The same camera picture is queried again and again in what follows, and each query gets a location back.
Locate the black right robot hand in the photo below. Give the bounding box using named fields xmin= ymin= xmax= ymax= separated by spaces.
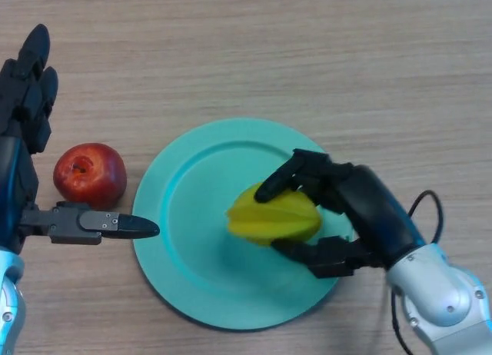
xmin=254 ymin=148 xmax=428 ymax=279

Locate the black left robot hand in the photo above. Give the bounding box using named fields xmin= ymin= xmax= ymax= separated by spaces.
xmin=0 ymin=23 xmax=161 ymax=254

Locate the yellow starfruit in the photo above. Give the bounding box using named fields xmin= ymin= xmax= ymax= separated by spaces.
xmin=225 ymin=182 xmax=322 ymax=248

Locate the green round plate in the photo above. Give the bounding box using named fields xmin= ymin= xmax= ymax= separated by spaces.
xmin=132 ymin=118 xmax=357 ymax=330

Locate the red apple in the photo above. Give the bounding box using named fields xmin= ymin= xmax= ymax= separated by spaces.
xmin=52 ymin=142 xmax=128 ymax=210

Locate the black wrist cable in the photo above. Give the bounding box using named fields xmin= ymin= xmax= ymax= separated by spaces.
xmin=391 ymin=190 xmax=446 ymax=355

